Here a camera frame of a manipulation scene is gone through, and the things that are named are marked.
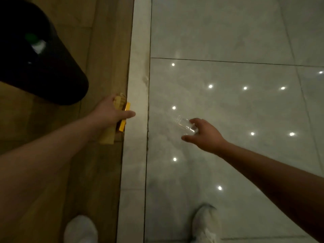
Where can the person's right hand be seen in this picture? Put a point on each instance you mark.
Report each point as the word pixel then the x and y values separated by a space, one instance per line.
pixel 208 137

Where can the person's right forearm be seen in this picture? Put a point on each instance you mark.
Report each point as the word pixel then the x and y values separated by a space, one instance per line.
pixel 276 179

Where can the clear drinking glass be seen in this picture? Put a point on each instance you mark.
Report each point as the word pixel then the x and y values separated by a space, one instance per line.
pixel 184 123

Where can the person's left forearm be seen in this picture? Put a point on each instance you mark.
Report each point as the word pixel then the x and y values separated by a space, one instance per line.
pixel 38 169

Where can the person's left hand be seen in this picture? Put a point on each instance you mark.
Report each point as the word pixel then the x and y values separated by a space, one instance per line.
pixel 107 112

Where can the black trash bin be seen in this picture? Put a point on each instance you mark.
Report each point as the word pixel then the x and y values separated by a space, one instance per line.
pixel 38 55

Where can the person's white left shoe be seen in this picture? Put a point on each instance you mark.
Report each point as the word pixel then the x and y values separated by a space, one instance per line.
pixel 81 230

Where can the person's left thumb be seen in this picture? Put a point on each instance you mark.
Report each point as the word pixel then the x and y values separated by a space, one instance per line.
pixel 124 114

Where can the person's right thumb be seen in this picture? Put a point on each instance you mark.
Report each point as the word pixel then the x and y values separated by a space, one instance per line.
pixel 189 138

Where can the person's white shoe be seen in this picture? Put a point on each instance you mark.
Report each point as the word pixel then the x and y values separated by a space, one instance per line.
pixel 81 230
pixel 206 225

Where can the green and white bottle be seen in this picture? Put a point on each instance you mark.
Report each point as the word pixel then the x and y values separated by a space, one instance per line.
pixel 36 42

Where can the person's white right shoe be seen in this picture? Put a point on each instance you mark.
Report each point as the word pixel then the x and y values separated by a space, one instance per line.
pixel 206 225

